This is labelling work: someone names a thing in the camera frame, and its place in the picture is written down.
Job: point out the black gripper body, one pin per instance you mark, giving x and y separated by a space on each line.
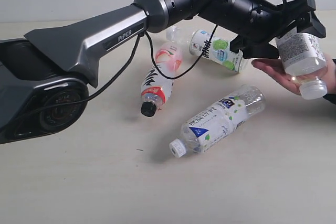
257 22

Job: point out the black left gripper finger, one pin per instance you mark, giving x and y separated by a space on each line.
309 23

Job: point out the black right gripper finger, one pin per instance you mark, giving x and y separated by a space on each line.
265 51

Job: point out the clear bottle white floral label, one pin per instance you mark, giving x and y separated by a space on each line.
304 61

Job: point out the bottle with green lime label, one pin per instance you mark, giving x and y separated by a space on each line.
202 43

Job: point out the clear bottle blue triangle label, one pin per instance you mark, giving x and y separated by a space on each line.
201 132

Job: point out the pink peach drink bottle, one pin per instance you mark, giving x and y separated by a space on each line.
157 85

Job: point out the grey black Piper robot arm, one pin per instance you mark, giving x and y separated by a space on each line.
45 75

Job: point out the open human hand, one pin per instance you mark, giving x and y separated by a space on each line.
275 70

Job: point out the dark jacket sleeve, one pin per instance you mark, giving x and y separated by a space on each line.
331 95

